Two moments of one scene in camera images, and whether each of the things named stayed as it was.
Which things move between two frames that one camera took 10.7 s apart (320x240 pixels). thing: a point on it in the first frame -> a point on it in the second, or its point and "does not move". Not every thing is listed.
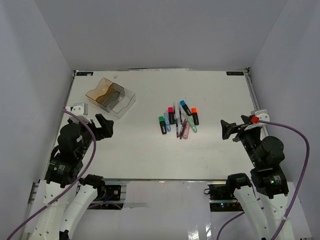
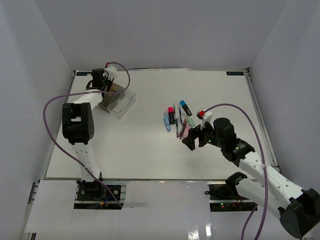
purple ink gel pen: (177, 128) does not move
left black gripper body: (97, 132) -> (107, 84)
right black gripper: (227, 129) -> (194, 133)
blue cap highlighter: (185, 107) does not move
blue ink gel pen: (180, 116) does not move
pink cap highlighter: (171, 115) does not move
